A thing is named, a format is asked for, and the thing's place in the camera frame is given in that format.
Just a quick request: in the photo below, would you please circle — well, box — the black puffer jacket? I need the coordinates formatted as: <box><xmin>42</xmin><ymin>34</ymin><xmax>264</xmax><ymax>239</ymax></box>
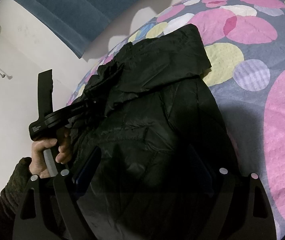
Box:
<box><xmin>71</xmin><ymin>24</ymin><xmax>238</xmax><ymax>239</ymax></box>

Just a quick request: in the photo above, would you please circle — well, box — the colourful polka dot bedspread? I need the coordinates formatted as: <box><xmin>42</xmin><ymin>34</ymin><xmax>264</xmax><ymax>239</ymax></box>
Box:
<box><xmin>66</xmin><ymin>0</ymin><xmax>285</xmax><ymax>240</ymax></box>

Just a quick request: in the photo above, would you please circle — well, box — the dark knit left sleeve forearm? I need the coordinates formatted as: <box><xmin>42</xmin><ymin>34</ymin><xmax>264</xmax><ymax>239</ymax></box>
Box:
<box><xmin>0</xmin><ymin>157</ymin><xmax>31</xmax><ymax>240</ymax></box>

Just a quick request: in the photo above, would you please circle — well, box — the person's left hand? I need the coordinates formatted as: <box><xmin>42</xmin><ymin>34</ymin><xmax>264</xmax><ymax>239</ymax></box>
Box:
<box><xmin>29</xmin><ymin>130</ymin><xmax>71</xmax><ymax>178</ymax></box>

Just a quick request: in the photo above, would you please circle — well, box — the blue curtain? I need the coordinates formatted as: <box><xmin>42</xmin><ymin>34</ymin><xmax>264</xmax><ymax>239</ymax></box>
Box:
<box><xmin>14</xmin><ymin>0</ymin><xmax>138</xmax><ymax>58</ymax></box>

